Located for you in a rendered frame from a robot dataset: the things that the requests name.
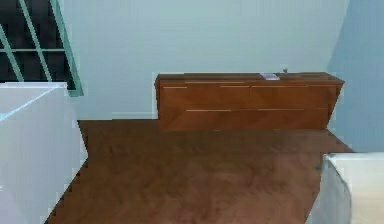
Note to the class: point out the white bed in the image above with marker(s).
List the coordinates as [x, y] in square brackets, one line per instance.
[353, 190]

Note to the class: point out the small grey knob object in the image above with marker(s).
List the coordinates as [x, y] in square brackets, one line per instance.
[285, 70]

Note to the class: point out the dark window with green frame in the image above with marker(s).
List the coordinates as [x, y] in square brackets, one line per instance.
[33, 40]

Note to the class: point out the white cabinet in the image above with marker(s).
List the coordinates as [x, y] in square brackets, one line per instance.
[33, 150]

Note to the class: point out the small pale flat item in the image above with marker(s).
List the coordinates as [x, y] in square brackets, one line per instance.
[270, 76]

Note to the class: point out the brown wooden chest of drawers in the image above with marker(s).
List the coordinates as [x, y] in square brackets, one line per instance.
[246, 103]

